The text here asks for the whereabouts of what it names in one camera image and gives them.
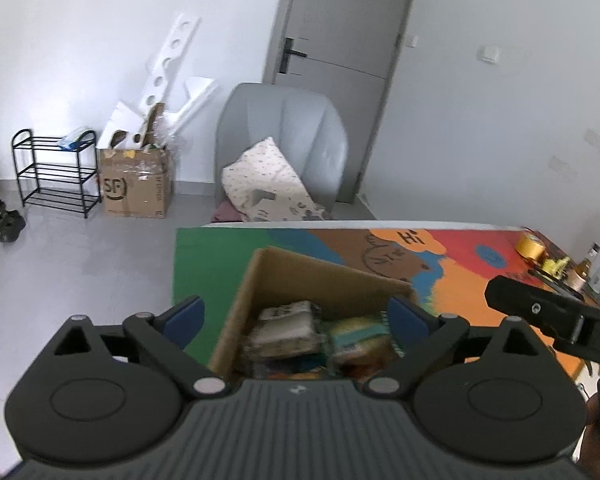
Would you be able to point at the white snack packet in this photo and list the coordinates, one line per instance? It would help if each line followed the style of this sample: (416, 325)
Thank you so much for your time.
(285, 330)

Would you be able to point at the colourful cartoon printed mat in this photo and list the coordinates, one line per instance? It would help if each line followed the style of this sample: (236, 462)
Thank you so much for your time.
(210, 260)

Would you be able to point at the black shoe rack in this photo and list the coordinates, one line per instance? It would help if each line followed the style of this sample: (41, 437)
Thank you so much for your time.
(55, 172)

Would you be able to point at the grey door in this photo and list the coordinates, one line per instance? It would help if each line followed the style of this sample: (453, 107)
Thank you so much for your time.
(340, 35)

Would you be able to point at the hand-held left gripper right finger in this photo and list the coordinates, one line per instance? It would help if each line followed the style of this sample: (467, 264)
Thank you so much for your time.
(406, 324)

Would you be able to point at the grey chair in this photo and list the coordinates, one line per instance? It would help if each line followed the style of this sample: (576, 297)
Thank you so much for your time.
(290, 120)

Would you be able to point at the person's right hand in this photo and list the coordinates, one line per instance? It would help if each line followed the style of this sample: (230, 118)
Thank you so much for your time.
(587, 425)

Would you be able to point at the white dotted pillow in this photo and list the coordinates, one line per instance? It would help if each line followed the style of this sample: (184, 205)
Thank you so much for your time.
(265, 180)

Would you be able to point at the maroon seat cushion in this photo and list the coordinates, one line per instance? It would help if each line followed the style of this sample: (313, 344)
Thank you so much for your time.
(226, 213)

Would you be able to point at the printed cardboard box with clutter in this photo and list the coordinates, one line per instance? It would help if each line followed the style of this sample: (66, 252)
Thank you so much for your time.
(135, 185)

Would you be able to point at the green biscuit packet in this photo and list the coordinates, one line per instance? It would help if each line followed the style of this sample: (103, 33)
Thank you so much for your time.
(360, 336)

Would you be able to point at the white light switch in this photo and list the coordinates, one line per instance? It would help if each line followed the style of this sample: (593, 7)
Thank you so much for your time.
(490, 54)

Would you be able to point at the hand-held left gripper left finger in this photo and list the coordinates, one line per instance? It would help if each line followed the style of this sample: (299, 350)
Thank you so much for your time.
(186, 321)

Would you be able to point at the yellow tape roll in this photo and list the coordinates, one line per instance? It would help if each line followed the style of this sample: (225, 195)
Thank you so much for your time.
(530, 247)

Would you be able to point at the brown cardboard box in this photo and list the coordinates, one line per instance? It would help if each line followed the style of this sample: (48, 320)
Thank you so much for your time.
(300, 280)

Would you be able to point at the amber liquid glass bottle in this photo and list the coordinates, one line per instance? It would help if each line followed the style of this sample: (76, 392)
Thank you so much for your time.
(586, 270)

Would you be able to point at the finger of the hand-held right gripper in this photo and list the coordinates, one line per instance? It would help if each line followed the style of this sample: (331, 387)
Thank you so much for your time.
(525, 305)

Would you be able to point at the yellow crumpled wrappers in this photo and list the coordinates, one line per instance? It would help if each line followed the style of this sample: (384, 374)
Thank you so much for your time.
(556, 265)

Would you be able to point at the white foam board with holes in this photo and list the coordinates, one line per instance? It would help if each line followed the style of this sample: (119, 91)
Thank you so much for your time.
(172, 50)

